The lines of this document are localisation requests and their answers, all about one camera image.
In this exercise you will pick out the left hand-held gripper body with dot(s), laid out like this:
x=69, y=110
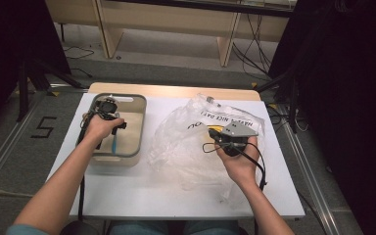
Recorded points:
x=106, y=107

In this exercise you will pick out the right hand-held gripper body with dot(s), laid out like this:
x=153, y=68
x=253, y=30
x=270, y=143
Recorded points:
x=238, y=130

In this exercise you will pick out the beige bin with grey rim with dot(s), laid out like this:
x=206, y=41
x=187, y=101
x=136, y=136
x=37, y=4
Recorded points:
x=133, y=130

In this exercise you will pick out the blue toothbrush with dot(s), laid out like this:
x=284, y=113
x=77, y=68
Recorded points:
x=114, y=145

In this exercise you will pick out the clear smiley plastic bag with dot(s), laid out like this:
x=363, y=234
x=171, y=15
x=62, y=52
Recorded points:
x=176, y=147

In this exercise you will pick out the person's left hand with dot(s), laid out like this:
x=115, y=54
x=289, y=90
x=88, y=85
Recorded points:
x=99, y=129

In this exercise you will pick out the person's right hand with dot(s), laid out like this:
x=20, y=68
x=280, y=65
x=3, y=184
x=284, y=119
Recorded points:
x=241, y=168

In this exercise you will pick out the black tripod stand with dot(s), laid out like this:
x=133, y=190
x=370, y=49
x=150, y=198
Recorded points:
x=292, y=91
x=23, y=88

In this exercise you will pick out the white table cover sheet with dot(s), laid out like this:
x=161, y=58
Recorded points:
x=163, y=196

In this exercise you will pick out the person's right leg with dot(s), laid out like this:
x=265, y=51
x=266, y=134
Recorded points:
x=212, y=228

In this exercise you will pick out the person's leg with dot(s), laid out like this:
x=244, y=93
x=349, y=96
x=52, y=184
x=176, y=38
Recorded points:
x=212, y=228
x=137, y=228

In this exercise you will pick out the person's left leg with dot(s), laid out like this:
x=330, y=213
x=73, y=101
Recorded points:
x=137, y=228

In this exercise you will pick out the long wooden desk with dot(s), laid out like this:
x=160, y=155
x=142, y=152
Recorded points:
x=163, y=19

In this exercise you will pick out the black curtain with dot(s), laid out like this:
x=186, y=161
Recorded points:
x=346, y=81
x=9, y=39

